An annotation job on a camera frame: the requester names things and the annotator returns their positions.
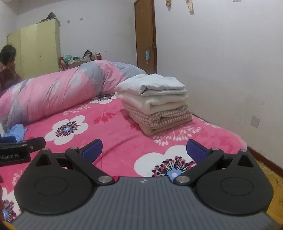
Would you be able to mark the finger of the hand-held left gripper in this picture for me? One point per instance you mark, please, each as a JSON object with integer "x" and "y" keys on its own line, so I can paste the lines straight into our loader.
{"x": 7, "y": 139}
{"x": 36, "y": 144}

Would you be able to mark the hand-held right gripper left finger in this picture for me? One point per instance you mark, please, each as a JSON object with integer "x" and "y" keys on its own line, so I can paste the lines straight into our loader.
{"x": 94, "y": 150}

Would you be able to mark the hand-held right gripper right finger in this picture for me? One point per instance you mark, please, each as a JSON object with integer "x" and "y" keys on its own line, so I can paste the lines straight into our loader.
{"x": 195, "y": 150}

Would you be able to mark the light blue garment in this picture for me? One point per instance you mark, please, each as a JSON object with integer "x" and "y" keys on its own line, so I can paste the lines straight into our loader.
{"x": 17, "y": 130}

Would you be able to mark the pink floral bed blanket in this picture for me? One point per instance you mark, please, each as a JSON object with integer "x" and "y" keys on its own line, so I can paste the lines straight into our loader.
{"x": 123, "y": 141}

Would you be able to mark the beige folded cloth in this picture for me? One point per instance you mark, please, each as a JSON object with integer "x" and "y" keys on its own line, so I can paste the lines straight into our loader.
{"x": 154, "y": 128}

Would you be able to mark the pink grey floral duvet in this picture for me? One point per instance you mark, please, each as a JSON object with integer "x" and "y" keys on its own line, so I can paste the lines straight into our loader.
{"x": 55, "y": 92}

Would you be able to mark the clutter of bags and boxes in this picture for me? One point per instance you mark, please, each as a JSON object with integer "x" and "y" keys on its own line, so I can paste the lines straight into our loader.
{"x": 75, "y": 63}

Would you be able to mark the pale yellow wardrobe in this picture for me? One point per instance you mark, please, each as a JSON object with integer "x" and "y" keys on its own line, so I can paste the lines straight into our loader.
{"x": 37, "y": 48}

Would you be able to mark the blue face mask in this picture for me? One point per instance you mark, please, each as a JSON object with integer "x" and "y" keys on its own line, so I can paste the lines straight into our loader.
{"x": 148, "y": 55}

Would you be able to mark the brown wooden door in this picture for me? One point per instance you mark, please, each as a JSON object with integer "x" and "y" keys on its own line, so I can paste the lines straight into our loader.
{"x": 146, "y": 33}

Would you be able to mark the dark bag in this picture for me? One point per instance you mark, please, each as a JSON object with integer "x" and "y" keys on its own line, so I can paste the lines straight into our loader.
{"x": 50, "y": 17}

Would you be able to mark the hanging yellowish cloth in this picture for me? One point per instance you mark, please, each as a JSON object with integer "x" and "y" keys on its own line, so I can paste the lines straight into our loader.
{"x": 168, "y": 3}
{"x": 190, "y": 6}

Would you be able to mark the white wall socket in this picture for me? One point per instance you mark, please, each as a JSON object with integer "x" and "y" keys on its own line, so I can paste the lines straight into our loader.
{"x": 255, "y": 121}

